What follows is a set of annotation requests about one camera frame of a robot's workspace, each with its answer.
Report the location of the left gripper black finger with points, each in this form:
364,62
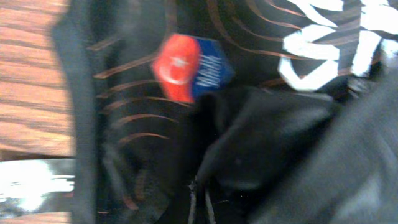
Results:
234,146

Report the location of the black printed cycling jersey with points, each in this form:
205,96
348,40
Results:
135,68

